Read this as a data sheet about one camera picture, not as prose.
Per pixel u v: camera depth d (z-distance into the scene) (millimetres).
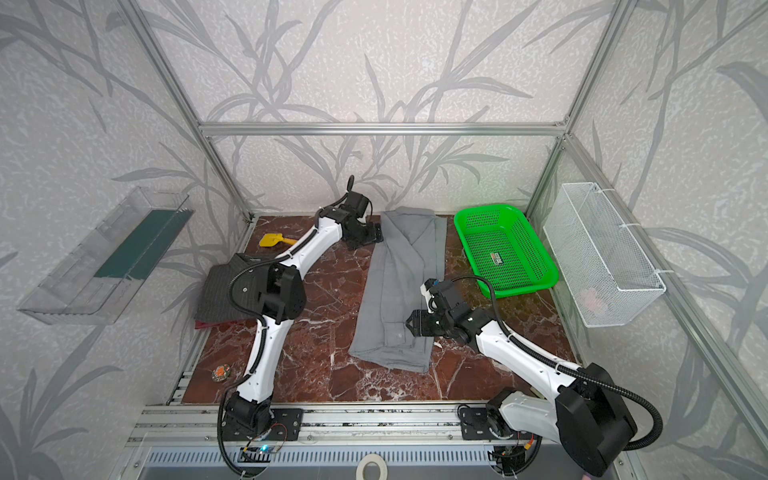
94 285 634
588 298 740
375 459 683
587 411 400
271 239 1118
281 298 625
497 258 1077
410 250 1070
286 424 730
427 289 774
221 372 823
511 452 744
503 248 1083
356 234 866
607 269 617
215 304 910
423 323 722
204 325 909
